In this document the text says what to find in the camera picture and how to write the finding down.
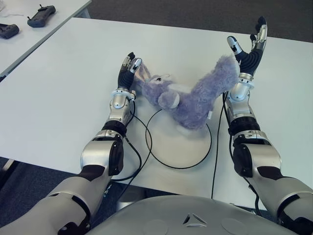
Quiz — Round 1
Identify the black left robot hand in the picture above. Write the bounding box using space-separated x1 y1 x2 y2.
116 51 143 91

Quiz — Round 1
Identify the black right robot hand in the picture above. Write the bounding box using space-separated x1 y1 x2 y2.
226 16 268 76

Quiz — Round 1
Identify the purple plush bunny doll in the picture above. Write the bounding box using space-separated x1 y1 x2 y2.
132 55 242 130

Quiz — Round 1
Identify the white plate black rim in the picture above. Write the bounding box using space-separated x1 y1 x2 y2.
145 109 213 169

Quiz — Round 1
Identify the white side table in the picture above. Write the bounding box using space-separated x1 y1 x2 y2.
0 0 92 78

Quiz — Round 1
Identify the black remote controller with antennas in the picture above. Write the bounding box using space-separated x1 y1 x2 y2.
26 4 56 27

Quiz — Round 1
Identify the dark handheld device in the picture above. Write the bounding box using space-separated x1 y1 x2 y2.
0 23 20 39

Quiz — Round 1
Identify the grey robot torso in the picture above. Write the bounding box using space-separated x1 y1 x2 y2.
90 194 304 235

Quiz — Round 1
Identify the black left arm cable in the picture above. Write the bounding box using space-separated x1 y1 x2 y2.
111 99 153 182

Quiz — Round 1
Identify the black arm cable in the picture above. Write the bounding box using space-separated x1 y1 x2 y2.
111 99 153 182
210 94 227 199

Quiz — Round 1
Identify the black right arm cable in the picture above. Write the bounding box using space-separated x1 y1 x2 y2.
210 94 227 199

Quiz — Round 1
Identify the thin white cable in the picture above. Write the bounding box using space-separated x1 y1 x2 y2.
0 12 24 19

